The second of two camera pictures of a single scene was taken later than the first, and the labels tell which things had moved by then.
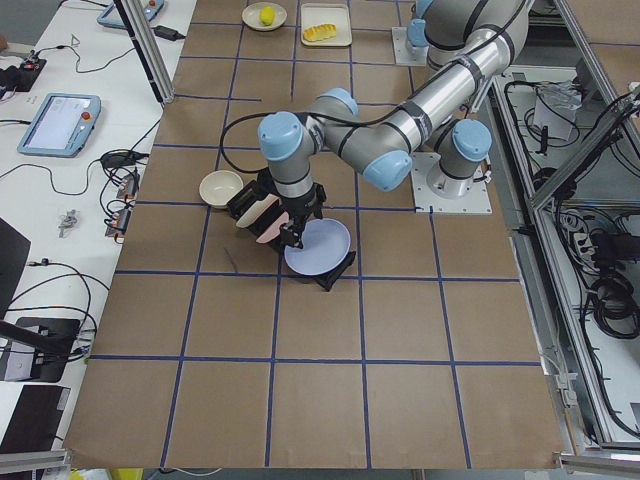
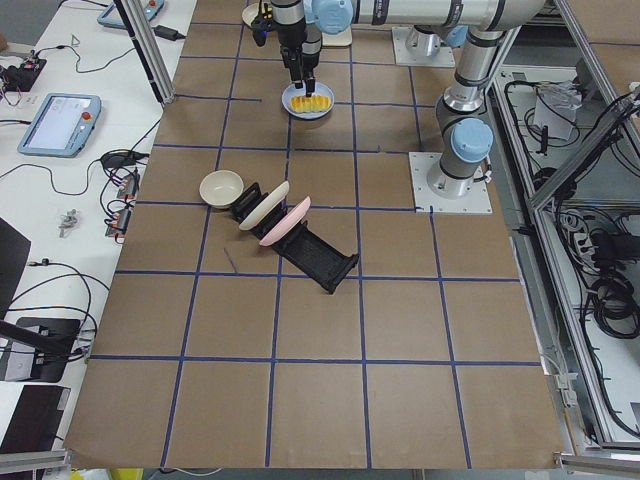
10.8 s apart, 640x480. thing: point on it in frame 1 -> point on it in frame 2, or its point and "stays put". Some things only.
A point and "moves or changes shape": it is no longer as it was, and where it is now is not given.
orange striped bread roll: x=320 y=32 moves or changes shape
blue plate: x=325 y=247 -> x=321 y=89
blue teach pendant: x=63 y=125 stays put
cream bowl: x=218 y=186 stays put
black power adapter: x=170 y=34 stays put
